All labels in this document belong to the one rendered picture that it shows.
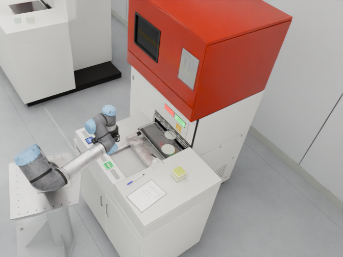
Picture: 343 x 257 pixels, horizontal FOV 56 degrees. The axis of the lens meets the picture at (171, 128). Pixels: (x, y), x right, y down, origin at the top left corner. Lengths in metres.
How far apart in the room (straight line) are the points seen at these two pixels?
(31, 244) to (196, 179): 1.52
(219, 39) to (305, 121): 1.89
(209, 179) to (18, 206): 1.21
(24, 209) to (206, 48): 1.46
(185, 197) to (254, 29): 1.10
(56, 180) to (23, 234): 1.50
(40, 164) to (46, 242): 1.48
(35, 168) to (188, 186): 0.97
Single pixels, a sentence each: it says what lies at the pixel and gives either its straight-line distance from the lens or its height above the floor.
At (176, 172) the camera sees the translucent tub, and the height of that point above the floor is 1.03.
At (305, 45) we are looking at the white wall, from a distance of 3.29.
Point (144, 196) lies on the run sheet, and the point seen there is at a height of 0.97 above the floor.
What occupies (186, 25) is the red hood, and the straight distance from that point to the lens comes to 1.92.
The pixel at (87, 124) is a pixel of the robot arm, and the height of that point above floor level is 1.43.
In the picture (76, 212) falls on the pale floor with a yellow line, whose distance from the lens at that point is 3.14.
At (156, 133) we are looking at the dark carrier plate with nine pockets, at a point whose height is 0.90.
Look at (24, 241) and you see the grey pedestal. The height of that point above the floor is 0.01.
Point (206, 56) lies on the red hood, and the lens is 1.84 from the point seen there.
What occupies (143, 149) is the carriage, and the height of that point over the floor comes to 0.88.
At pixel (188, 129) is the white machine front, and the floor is 1.09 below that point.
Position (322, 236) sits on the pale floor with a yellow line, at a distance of 3.51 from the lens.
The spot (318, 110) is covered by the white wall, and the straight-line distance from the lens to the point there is 3.40.
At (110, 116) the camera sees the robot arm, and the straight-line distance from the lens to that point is 1.83.
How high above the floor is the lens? 2.67
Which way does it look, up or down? 44 degrees down
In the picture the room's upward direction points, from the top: 9 degrees clockwise
